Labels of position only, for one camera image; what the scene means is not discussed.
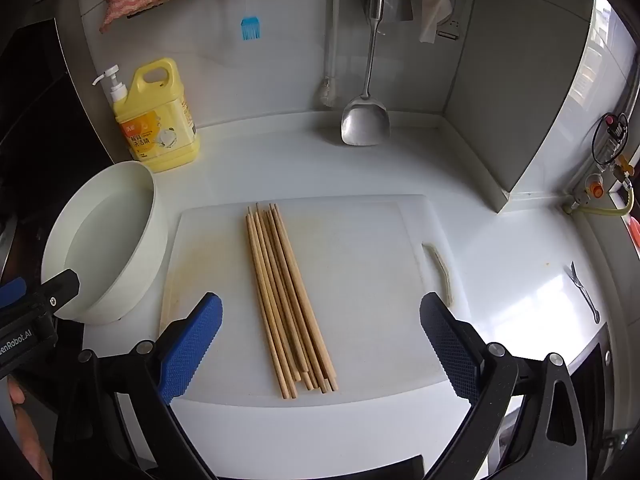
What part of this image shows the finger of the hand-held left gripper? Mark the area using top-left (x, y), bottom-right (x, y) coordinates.
top-left (29, 269), bottom-right (82, 318)
top-left (0, 276), bottom-right (28, 311)

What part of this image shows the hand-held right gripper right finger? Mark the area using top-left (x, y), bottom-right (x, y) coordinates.
top-left (419, 291), bottom-right (588, 480)

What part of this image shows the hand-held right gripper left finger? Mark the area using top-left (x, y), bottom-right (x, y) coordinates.
top-left (52, 291), bottom-right (223, 480)

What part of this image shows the white round bowl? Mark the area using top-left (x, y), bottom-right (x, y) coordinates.
top-left (41, 161), bottom-right (170, 325)

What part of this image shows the pile of wooden chopsticks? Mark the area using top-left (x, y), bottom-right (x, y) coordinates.
top-left (245, 202), bottom-right (339, 401)

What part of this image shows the person's left hand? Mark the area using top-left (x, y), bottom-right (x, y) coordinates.
top-left (6, 379), bottom-right (53, 480)

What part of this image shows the white plastic cutting board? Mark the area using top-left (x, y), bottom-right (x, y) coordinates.
top-left (159, 194), bottom-right (471, 408)

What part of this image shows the metal fork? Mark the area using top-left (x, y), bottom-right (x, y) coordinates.
top-left (567, 261), bottom-right (601, 324)

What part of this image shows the black built-in appliance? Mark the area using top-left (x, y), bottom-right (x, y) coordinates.
top-left (570, 322), bottom-right (617, 443)

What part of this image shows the yellow detergent pump bottle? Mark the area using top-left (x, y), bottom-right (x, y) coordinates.
top-left (91, 57), bottom-right (202, 175)

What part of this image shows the steel framed dark panel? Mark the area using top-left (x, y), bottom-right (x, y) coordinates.
top-left (0, 0), bottom-right (118, 171)

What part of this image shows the gas valve assembly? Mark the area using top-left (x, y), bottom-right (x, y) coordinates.
top-left (562, 111), bottom-right (636, 213)

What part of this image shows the stainless steel spatula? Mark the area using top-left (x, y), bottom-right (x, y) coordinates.
top-left (341, 0), bottom-right (392, 147)

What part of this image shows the white bottle brush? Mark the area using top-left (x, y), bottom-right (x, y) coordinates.
top-left (316, 0), bottom-right (342, 110)

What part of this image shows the hanging peeler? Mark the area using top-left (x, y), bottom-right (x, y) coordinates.
top-left (436, 0), bottom-right (463, 41)

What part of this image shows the beige hanging rag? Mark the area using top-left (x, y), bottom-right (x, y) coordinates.
top-left (387, 0), bottom-right (455, 45)

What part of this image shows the yellow gas hose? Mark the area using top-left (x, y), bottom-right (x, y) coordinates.
top-left (572, 180), bottom-right (640, 218)

